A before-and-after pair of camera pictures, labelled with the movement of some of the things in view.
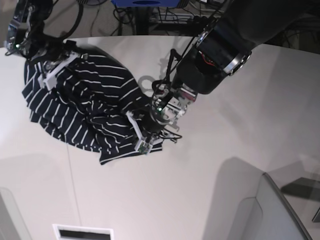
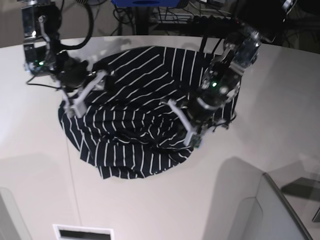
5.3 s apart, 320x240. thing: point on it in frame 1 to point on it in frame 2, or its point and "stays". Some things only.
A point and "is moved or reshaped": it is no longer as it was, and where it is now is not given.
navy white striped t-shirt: [90, 106] is moved or reshaped
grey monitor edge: [280, 221] stays
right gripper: [153, 127] to [207, 110]
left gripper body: [50, 51] to [72, 73]
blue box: [146, 3] stays
